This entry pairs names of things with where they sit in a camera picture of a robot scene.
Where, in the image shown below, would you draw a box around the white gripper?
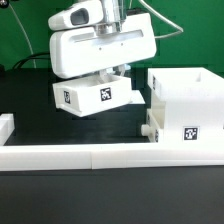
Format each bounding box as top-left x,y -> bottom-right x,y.
50,13 -> 157,83

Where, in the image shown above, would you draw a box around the white drawer box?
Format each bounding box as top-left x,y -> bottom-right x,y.
53,75 -> 132,117
141,109 -> 164,143

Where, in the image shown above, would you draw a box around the white drawer cabinet frame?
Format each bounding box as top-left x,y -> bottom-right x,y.
148,67 -> 224,143

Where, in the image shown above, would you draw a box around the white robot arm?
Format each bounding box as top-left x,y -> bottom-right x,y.
48,0 -> 156,79

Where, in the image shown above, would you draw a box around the paper sheet with markers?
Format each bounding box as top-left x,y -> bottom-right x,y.
129,90 -> 145,105

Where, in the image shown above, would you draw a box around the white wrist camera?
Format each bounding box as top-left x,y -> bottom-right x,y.
48,0 -> 104,31

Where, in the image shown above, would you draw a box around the black cables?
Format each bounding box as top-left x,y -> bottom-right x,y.
12,51 -> 51,70

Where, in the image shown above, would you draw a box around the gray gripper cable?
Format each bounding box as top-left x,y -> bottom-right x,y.
138,0 -> 184,40

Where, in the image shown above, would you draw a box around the white fence left rail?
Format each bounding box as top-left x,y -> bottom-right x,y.
0,114 -> 15,146

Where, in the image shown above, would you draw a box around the white fence rail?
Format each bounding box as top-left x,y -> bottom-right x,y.
0,114 -> 15,146
0,143 -> 224,172

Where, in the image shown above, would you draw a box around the white cable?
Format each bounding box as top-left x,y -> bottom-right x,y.
8,3 -> 37,69

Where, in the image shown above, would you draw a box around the white fence front rail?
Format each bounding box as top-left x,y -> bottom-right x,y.
0,143 -> 224,172

